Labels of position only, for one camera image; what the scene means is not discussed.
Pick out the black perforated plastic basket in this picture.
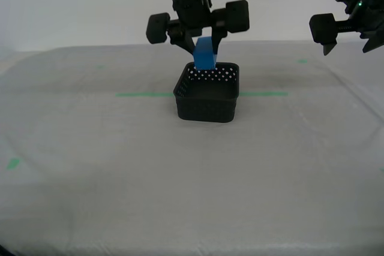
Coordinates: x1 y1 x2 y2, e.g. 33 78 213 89
173 61 240 124

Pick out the blue rectangular block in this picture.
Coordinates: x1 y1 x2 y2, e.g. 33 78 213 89
193 37 218 71

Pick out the white woven table cover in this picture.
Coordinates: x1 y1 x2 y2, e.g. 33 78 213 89
0 40 384 256

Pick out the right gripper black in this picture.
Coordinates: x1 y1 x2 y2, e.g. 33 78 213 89
309 0 384 56

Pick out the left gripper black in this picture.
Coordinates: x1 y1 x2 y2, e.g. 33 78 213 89
146 0 250 56

